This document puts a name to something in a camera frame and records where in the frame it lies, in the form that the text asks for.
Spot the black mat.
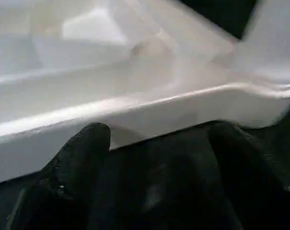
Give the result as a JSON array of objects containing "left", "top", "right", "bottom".
[{"left": 0, "top": 0, "right": 290, "bottom": 230}]

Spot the white plastic table top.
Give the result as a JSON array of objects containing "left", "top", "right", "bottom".
[{"left": 0, "top": 0, "right": 290, "bottom": 186}]

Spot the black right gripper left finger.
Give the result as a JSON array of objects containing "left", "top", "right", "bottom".
[{"left": 7, "top": 122, "right": 111, "bottom": 230}]

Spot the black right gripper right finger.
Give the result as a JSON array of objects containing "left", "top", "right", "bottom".
[{"left": 207, "top": 121, "right": 290, "bottom": 230}]

